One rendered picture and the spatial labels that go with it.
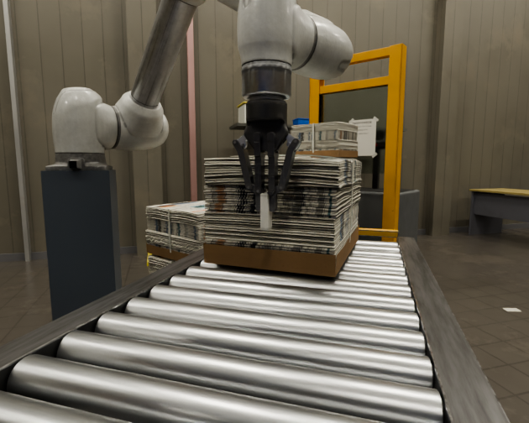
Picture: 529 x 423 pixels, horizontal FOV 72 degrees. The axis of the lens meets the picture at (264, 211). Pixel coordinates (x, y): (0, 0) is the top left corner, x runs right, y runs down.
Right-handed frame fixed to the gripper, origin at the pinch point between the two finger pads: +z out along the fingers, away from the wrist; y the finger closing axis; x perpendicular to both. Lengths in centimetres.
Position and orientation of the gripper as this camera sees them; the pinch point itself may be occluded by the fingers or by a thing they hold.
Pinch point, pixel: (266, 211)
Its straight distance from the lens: 68.2
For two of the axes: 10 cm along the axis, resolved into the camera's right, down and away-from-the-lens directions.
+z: 0.0, 9.9, 1.3
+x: -2.9, 1.2, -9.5
